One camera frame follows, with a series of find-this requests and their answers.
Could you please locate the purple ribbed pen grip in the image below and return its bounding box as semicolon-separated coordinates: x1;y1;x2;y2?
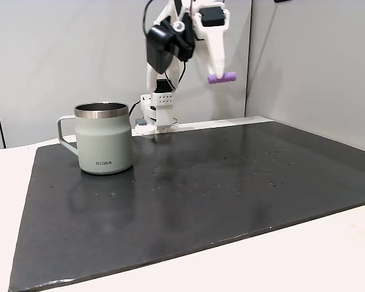
207;71;237;85

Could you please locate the sage green steel mug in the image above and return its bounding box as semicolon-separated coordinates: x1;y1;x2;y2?
57;102;133;176

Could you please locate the dark grey table mat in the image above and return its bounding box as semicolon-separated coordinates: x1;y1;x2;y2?
7;120;365;292

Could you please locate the black camera box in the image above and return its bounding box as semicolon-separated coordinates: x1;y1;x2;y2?
145;25;176;75

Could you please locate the black camera cable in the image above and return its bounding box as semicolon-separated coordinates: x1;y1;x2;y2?
141;0;155;37

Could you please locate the black base cable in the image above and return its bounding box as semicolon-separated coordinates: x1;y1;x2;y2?
128;101;141;119

